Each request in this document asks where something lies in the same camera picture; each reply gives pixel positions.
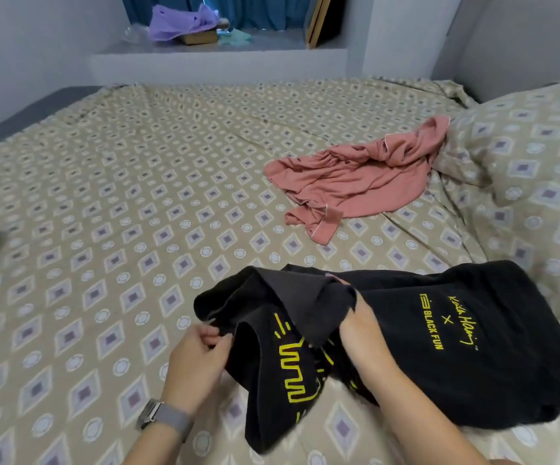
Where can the person's right hand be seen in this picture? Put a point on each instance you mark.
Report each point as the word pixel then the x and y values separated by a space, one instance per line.
pixel 365 339

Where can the person's left hand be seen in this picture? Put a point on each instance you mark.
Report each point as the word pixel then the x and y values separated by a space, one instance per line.
pixel 195 368

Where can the black garment yellow print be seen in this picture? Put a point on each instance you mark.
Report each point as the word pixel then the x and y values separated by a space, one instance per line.
pixel 483 344

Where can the pink shirt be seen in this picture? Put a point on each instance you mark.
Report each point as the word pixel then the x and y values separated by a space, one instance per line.
pixel 357 174

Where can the bed with patterned beige sheet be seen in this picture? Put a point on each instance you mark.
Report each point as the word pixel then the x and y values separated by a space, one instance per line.
pixel 115 189

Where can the person's right forearm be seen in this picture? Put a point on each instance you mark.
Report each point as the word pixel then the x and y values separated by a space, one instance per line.
pixel 425 426

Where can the grey band wristwatch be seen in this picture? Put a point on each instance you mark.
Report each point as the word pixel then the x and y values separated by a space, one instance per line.
pixel 166 416

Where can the patterned beige pillow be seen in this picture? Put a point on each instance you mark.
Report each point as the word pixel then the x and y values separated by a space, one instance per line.
pixel 532 179

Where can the leaning wooden picture frames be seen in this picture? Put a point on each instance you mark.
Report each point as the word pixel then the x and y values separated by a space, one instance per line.
pixel 320 19

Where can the teal small item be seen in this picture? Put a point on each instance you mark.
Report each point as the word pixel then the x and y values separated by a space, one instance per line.
pixel 232 37

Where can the small wooden box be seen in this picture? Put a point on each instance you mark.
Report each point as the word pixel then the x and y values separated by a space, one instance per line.
pixel 199 37

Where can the grey upholstered headboard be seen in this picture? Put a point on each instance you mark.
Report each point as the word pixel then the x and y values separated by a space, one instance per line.
pixel 522 43

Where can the clear plastic bag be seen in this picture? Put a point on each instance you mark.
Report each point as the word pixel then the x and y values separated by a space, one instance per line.
pixel 135 34

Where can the purple cloth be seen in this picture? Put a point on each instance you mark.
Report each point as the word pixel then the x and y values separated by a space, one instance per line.
pixel 183 22

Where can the blue curtain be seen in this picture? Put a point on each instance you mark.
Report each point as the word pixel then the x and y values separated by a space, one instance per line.
pixel 241 9

